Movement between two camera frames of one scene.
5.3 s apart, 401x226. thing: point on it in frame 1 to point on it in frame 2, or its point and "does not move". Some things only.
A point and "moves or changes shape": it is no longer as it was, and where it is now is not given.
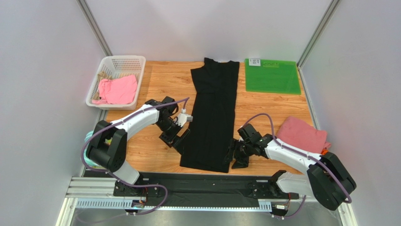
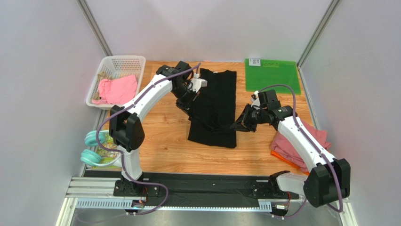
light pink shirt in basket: [122, 90] does not move
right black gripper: [239, 151] to [248, 117]
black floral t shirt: [212, 124] moves or changes shape
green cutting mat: [278, 76] does not move
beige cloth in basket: [102, 75] does not move
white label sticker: [254, 62] does not move
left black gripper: [168, 139] to [185, 105]
